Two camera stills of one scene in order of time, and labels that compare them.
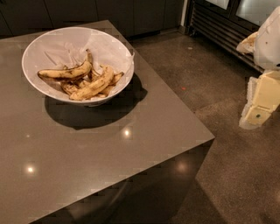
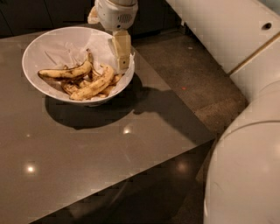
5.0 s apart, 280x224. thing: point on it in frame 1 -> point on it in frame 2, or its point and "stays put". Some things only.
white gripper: (269, 44) -> (114, 15)
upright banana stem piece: (93, 74) stays put
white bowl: (84, 66) stays put
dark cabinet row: (129, 17) stays put
